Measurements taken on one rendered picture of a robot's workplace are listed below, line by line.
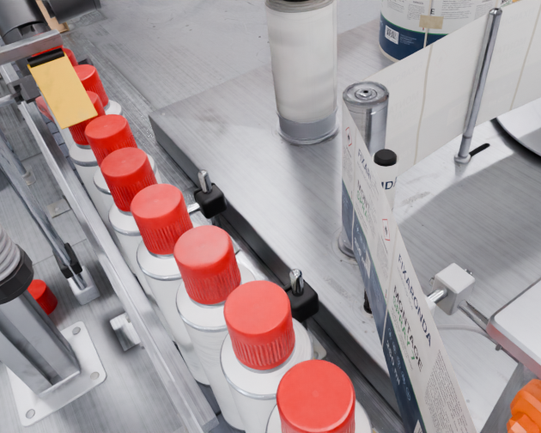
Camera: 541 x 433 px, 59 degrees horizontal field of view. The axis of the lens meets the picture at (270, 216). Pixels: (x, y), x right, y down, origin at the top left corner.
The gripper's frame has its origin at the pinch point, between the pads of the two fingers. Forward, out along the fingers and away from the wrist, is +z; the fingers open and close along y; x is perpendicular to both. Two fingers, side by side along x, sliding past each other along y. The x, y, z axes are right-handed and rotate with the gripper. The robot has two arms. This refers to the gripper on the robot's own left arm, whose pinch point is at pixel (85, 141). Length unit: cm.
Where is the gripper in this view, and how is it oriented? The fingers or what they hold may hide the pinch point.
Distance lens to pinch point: 66.7
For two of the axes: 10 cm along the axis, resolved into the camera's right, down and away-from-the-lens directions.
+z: 4.3, 8.8, 1.9
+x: -3.9, -0.2, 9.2
